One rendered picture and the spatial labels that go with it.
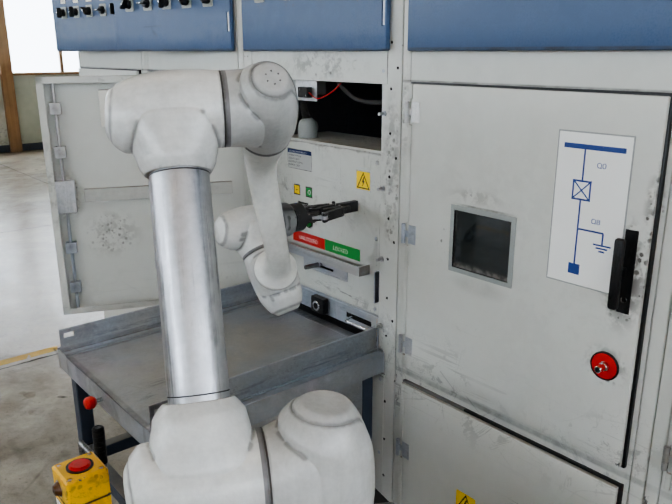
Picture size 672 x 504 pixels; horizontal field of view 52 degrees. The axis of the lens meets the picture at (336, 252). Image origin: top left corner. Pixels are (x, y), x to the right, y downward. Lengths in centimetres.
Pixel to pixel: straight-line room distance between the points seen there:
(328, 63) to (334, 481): 118
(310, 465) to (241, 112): 57
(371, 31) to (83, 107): 94
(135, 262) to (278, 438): 132
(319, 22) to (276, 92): 79
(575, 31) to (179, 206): 79
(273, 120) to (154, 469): 58
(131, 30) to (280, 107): 159
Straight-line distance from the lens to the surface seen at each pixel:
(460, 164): 158
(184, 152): 114
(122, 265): 234
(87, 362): 199
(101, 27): 310
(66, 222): 231
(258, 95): 114
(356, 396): 194
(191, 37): 243
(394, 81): 174
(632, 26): 136
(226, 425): 110
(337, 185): 200
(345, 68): 187
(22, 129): 1312
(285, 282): 161
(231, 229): 166
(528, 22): 147
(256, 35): 216
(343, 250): 202
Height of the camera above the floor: 165
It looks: 16 degrees down
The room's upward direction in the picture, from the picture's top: straight up
